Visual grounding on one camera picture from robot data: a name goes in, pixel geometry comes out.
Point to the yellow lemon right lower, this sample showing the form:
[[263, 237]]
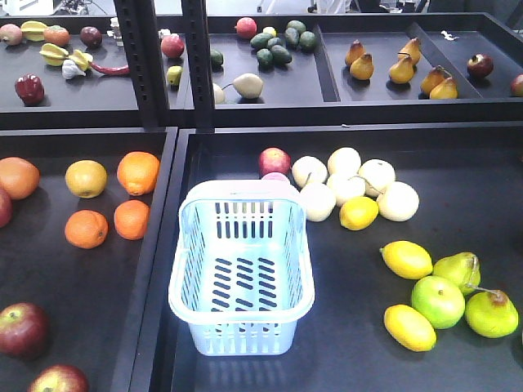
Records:
[[409, 328]]

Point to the black upright shelf post left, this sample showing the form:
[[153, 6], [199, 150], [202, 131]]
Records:
[[138, 25]]

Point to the red apple bottom left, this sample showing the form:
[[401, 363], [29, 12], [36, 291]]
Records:
[[60, 377]]

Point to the orange front right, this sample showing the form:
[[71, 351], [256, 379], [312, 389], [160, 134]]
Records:
[[131, 219]]

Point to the light blue plastic basket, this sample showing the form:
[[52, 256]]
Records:
[[241, 275]]

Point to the orange front left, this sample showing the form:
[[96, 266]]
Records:
[[86, 229]]

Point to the yellow grapefruit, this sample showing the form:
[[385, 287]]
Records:
[[86, 178]]

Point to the pink peach behind basket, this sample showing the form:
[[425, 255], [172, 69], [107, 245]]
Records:
[[276, 176]]

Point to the green pear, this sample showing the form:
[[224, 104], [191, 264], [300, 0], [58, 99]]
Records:
[[462, 269], [491, 314]]

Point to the red bell pepper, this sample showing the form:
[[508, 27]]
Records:
[[30, 89]]

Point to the green pear lower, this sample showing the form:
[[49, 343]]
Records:
[[491, 314]]

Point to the red apple front left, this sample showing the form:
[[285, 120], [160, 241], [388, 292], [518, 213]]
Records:
[[25, 331]]

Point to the red apple behind basket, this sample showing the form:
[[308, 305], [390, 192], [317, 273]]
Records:
[[274, 159]]

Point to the green pear upper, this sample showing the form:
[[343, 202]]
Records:
[[462, 269]]

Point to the black upright shelf post right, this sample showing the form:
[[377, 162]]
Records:
[[198, 52]]

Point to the green apple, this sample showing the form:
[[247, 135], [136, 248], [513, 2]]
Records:
[[439, 300]]

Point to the black upright shelf post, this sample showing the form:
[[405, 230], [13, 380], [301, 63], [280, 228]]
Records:
[[198, 52], [138, 25]]

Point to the orange far left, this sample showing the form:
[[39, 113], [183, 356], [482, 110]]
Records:
[[19, 177]]

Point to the yellow lemon right upper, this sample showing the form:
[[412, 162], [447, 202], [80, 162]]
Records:
[[407, 259]]

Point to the yellow lemon near melons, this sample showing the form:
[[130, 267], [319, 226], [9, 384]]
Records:
[[358, 213]]

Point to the large orange near divider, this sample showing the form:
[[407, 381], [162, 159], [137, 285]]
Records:
[[138, 172]]

